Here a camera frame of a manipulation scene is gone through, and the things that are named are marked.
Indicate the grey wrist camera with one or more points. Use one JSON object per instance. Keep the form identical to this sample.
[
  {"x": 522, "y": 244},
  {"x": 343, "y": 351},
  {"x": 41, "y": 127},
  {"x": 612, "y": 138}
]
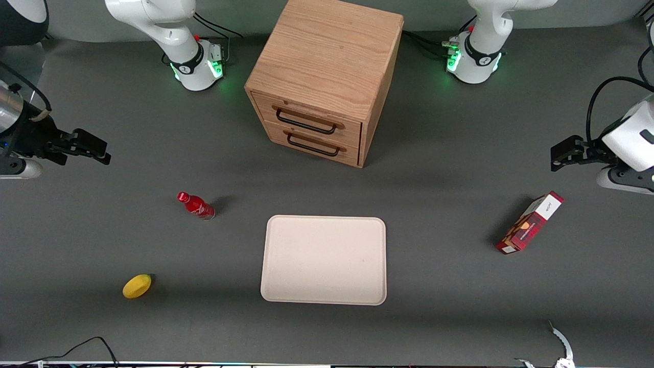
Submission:
[
  {"x": 20, "y": 169},
  {"x": 610, "y": 180}
]

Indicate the wooden drawer cabinet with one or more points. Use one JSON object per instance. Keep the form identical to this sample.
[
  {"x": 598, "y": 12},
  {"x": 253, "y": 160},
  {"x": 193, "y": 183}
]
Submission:
[{"x": 327, "y": 51}]

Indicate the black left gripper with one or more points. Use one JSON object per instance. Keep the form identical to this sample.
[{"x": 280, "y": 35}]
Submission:
[{"x": 588, "y": 152}]

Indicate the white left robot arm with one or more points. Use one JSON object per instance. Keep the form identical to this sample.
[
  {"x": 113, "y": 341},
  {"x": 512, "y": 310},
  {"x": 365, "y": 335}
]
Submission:
[{"x": 480, "y": 30}]

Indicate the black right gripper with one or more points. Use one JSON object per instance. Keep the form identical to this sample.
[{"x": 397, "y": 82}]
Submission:
[{"x": 31, "y": 136}]

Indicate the red coke bottle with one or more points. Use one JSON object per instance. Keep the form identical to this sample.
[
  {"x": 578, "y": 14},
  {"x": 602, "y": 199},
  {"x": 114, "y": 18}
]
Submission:
[{"x": 196, "y": 206}]

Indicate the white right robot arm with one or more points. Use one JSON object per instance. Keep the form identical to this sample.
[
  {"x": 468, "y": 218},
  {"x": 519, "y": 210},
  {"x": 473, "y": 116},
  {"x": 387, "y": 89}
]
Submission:
[{"x": 153, "y": 20}]

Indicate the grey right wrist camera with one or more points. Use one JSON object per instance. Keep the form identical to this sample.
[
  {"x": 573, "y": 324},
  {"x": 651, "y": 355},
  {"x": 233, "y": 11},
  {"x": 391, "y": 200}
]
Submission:
[{"x": 20, "y": 169}]

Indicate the wooden drawer front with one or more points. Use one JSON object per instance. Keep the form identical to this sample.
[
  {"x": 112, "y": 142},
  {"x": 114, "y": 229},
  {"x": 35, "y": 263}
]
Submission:
[
  {"x": 311, "y": 110},
  {"x": 317, "y": 153}
]

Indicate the yellow lemon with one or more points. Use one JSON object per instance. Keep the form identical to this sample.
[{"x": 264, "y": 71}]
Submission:
[{"x": 137, "y": 286}]

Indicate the red cookie box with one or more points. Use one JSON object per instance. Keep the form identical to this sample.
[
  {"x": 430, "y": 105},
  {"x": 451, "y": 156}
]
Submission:
[{"x": 529, "y": 225}]

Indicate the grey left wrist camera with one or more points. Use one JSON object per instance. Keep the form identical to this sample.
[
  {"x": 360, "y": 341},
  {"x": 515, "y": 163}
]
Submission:
[{"x": 610, "y": 180}]

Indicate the cream rectangular tray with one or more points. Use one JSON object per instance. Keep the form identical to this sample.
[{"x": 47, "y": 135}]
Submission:
[{"x": 324, "y": 260}]

